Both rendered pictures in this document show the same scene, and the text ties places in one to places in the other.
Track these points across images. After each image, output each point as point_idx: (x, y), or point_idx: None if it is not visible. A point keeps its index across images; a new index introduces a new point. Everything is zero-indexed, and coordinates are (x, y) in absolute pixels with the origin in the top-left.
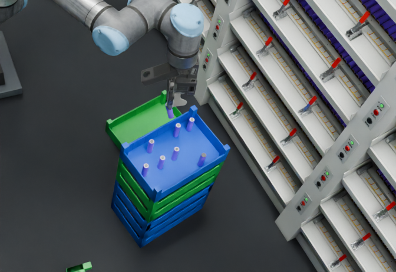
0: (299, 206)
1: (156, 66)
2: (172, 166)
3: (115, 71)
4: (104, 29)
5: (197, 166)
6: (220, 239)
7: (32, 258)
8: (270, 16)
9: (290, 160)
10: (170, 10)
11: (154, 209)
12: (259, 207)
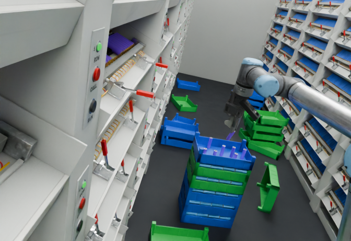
0: (153, 141)
1: (250, 109)
2: (223, 153)
3: None
4: (303, 80)
5: (210, 148)
6: (179, 184)
7: (285, 233)
8: (155, 91)
9: (152, 135)
10: (261, 67)
11: None
12: (147, 181)
